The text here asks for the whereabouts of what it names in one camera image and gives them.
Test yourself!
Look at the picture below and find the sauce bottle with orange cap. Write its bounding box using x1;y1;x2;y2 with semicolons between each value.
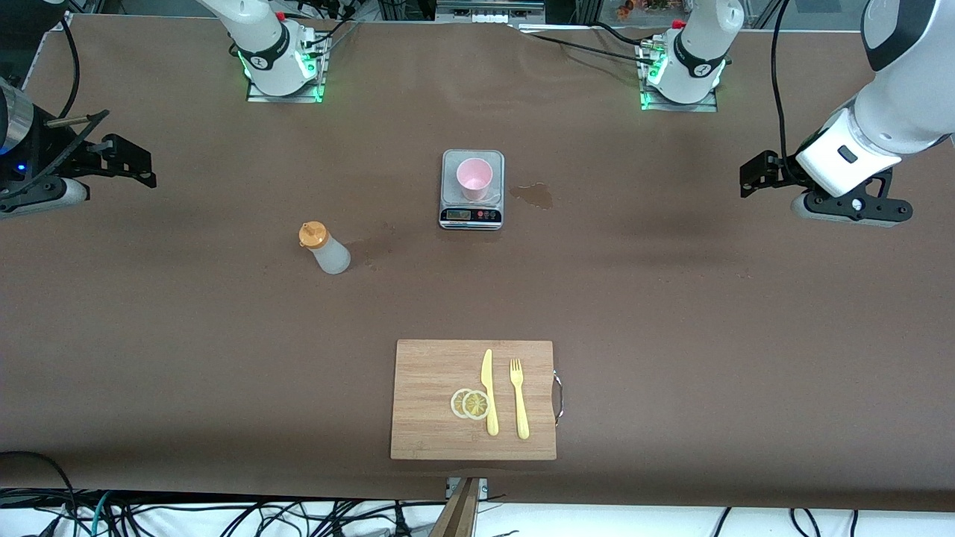
298;221;351;275

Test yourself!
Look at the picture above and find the pink plastic cup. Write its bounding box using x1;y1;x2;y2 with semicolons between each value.
456;157;494;202

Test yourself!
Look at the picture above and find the silver digital kitchen scale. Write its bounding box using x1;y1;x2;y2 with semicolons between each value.
439;149;506;231

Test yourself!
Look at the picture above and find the yellow plastic fork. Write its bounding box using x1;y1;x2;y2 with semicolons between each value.
510;358;530;440

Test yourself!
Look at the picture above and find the yellow plastic knife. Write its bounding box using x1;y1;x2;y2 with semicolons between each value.
480;348;500;437

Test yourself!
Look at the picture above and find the bamboo cutting board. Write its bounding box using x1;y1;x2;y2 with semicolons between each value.
389;339;565;462

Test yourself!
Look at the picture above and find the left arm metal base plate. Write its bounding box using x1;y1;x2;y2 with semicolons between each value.
639;86;719;113

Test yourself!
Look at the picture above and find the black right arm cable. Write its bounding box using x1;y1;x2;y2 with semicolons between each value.
58;15;81;122

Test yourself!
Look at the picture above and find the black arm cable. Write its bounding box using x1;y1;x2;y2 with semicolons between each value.
771;0;795;161
58;15;81;122

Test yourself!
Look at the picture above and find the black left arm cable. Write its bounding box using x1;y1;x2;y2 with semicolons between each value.
771;0;795;161

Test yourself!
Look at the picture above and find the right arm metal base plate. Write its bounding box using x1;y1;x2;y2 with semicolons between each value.
245;78;328;104

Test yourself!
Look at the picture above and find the black power cable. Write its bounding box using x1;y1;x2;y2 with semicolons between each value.
593;21;657;48
515;27;659;68

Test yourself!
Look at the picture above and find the black looped floor cable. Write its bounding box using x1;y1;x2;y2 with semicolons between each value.
0;450;78;515

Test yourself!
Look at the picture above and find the grey aluminium frame bar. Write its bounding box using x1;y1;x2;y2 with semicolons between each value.
435;0;547;17

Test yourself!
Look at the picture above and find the teal cable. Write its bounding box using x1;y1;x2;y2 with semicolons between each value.
88;491;114;537

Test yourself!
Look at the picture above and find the wooden post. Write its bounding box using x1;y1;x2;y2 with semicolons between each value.
431;477;482;537

